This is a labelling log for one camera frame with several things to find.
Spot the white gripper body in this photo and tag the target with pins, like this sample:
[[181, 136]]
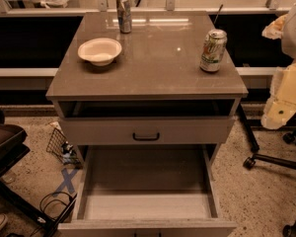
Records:
[[295, 37]]

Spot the green 7up soda can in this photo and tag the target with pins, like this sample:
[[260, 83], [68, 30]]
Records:
[[213, 50]]

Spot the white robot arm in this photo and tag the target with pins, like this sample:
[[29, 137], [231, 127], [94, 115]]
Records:
[[284, 28]]

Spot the grey drawer cabinet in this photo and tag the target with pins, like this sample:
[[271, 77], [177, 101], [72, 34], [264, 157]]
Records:
[[156, 75]]

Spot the silver blue energy drink can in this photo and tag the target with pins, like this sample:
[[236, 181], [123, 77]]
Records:
[[124, 16]]

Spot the open middle drawer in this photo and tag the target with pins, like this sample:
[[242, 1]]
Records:
[[154, 191]]

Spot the white paper bowl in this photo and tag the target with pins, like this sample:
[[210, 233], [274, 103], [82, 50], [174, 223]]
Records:
[[100, 52]]

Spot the dark chair left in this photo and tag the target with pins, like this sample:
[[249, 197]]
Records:
[[12, 150]]

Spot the closed top drawer black handle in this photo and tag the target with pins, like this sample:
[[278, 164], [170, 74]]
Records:
[[130, 131]]

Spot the black wire basket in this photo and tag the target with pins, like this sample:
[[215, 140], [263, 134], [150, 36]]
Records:
[[59, 147]]

